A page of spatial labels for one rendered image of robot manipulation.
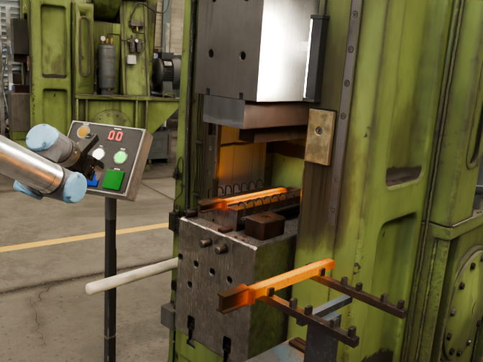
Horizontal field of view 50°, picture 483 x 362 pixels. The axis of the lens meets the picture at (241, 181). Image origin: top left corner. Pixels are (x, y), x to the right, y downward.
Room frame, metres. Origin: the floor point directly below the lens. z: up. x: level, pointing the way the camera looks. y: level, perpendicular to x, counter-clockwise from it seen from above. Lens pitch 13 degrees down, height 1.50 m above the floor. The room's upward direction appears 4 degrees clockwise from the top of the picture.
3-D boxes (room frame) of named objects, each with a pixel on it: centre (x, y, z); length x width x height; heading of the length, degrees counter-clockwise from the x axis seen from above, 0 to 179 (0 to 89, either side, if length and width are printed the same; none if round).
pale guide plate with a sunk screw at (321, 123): (1.64, -0.24, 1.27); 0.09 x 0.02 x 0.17; 47
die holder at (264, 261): (1.89, -0.11, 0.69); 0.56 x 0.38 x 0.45; 137
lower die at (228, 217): (1.92, -0.06, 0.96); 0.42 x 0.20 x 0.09; 137
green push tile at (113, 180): (1.93, 0.49, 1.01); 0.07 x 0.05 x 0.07; 72
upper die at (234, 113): (1.92, -0.06, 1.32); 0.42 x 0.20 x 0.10; 137
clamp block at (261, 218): (1.68, -0.09, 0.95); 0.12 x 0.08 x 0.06; 137
